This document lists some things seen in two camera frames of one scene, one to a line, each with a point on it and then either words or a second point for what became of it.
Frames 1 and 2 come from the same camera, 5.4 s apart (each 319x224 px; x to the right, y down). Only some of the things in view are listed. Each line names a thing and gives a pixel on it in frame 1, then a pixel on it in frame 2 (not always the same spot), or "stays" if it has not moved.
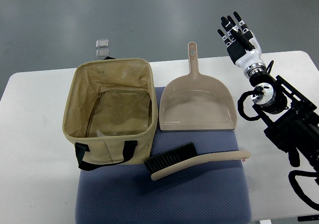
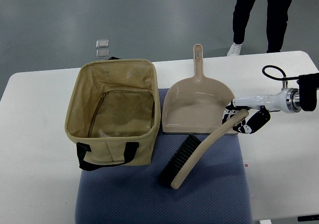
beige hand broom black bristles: (187, 155) -> (194, 150)
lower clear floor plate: (101, 53) stays
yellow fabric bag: (111, 112) stays
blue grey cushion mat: (216, 193) stays
